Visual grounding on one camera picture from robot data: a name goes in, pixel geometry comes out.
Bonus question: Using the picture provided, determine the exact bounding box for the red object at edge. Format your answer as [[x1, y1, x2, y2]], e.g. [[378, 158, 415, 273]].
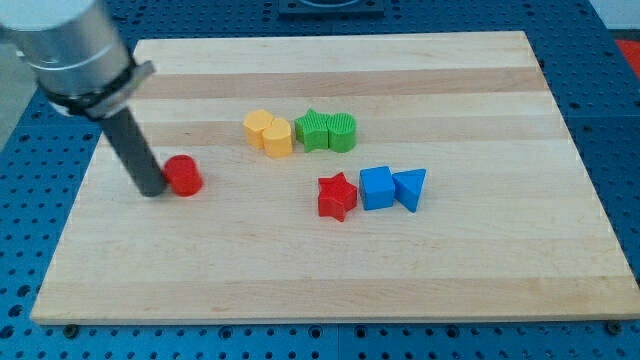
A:
[[615, 39, 640, 77]]

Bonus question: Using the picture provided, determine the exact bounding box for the yellow hexagon block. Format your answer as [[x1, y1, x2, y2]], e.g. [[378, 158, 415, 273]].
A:
[[243, 109, 274, 149]]

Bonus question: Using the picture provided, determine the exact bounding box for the yellow heart block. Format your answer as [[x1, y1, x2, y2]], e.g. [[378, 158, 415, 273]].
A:
[[263, 118, 293, 158]]

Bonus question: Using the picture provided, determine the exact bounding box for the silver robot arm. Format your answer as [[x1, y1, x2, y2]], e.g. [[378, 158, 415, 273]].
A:
[[1, 0, 167, 197]]

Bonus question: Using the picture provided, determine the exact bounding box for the dark mounting plate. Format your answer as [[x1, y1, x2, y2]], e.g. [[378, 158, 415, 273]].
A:
[[275, 0, 387, 16]]

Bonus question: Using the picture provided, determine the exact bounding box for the red star block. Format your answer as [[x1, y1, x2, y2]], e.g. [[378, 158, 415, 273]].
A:
[[317, 172, 358, 222]]

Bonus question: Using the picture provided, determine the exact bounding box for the blue triangle block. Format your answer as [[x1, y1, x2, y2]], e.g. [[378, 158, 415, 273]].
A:
[[392, 168, 427, 213]]

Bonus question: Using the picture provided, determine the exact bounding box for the green star block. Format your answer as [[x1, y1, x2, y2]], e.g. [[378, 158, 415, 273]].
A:
[[295, 109, 330, 152]]

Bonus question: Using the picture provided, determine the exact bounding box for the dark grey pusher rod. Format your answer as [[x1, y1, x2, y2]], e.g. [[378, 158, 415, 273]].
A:
[[100, 107, 167, 197]]

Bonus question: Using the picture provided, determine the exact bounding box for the green heart block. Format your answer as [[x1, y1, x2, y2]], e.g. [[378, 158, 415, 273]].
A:
[[327, 113, 357, 153]]

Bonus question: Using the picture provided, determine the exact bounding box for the blue cube block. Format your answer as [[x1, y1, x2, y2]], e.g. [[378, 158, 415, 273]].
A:
[[359, 166, 395, 211]]

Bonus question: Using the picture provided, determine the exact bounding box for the red cylinder block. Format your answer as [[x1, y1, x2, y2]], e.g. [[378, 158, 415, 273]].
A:
[[163, 154, 203, 197]]

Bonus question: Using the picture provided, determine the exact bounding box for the wooden board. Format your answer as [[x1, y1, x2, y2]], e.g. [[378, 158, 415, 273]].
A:
[[31, 31, 639, 325]]

